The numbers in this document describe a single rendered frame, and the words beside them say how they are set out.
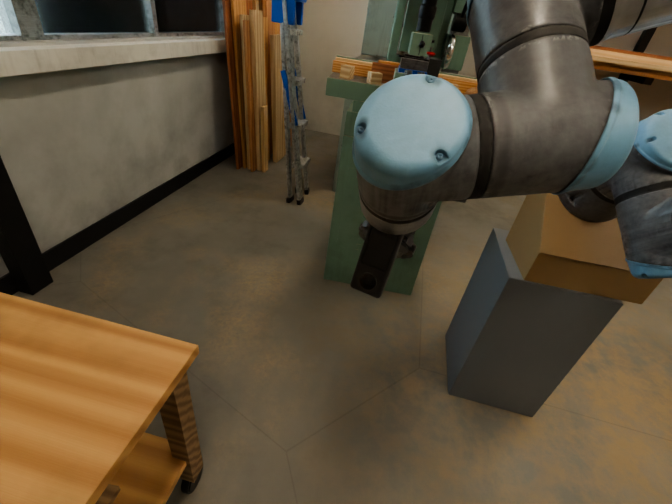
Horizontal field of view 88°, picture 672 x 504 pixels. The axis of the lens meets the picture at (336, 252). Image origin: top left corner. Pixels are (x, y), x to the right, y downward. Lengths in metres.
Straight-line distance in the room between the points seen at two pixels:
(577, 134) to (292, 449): 1.08
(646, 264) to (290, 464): 1.01
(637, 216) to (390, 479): 0.92
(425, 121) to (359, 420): 1.10
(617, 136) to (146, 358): 0.73
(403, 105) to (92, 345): 0.69
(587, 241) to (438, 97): 0.87
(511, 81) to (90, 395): 0.71
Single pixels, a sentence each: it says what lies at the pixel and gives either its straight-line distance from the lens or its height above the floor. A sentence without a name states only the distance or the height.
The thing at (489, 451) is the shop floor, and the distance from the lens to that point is 1.38.
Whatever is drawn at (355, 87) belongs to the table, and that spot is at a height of 0.88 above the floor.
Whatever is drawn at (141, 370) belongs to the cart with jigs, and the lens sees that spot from 0.73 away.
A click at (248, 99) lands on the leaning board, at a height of 0.53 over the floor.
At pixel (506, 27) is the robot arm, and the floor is 1.10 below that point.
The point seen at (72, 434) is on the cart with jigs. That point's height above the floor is 0.53.
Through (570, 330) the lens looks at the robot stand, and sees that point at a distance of 1.24.
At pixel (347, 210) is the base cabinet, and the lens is 1.51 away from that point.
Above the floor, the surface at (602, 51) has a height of 1.11.
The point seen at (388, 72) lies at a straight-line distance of 1.43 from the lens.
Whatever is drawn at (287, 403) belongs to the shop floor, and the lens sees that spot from 1.28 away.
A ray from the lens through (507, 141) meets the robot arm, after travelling 0.31.
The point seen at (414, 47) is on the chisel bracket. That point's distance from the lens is 1.47.
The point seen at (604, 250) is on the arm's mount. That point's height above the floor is 0.67.
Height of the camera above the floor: 1.09
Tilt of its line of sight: 34 degrees down
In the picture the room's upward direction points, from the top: 9 degrees clockwise
